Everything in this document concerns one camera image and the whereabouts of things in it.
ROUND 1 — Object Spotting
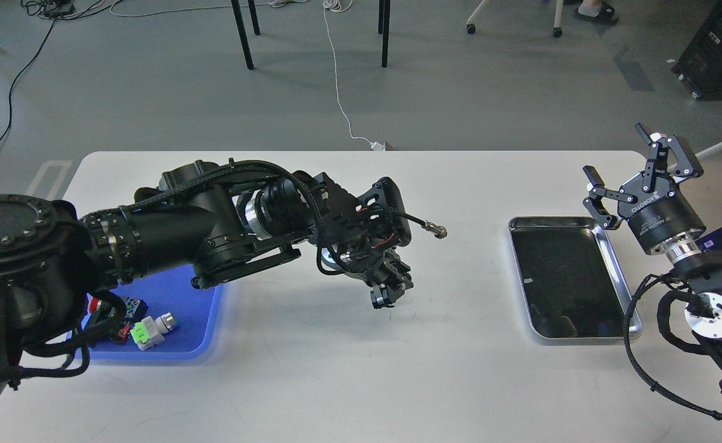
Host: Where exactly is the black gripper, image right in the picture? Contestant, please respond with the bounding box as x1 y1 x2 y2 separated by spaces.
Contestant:
582 123 706 255

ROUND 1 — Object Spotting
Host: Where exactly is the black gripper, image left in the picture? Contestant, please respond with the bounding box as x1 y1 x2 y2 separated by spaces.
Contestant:
319 244 413 309

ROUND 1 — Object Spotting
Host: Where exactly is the black robot arm, image left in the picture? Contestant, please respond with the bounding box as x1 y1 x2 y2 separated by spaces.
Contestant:
0 160 447 395

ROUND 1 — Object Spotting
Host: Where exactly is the silver metal tray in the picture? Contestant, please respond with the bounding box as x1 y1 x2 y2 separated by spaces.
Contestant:
508 216 643 345

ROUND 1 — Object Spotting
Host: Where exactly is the blue plastic tray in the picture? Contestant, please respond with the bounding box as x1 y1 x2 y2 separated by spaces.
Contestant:
66 265 224 362

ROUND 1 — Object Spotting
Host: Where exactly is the person's sandaled foot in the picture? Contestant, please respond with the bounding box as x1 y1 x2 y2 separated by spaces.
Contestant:
574 1 619 26

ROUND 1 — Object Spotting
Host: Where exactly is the white office chair base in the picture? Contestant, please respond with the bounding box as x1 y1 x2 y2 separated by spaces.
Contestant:
464 1 568 39

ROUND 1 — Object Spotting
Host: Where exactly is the white green connector switch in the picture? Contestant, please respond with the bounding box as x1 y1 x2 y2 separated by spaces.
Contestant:
130 312 180 351

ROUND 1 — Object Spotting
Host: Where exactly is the red push button switch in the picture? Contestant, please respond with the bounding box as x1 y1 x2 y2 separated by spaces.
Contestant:
87 295 148 344

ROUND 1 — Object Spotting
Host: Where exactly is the white cable on floor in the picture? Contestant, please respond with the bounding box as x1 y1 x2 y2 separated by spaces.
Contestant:
110 0 386 151

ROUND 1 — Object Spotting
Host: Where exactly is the black cable on floor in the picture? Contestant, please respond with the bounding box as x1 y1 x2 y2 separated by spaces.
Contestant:
0 0 103 198

